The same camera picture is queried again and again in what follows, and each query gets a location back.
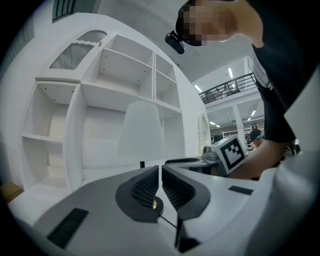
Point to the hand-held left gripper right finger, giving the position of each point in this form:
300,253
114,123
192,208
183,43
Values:
215,200

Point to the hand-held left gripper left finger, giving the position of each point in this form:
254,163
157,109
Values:
100,212

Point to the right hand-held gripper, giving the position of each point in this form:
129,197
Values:
232,155

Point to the white table lamp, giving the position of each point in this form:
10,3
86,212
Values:
141,132

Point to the person's right forearm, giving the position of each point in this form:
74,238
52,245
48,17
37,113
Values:
262,157

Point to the black balcony railing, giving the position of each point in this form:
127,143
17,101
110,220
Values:
225,90

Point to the brown cardboard box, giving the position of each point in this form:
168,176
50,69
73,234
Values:
10,192

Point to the white shelf hutch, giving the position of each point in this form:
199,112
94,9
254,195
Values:
112,82

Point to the person's black shirt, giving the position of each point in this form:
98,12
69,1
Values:
287,62

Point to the person's head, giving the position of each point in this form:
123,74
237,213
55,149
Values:
225,20

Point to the black head camera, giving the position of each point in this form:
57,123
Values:
176,42

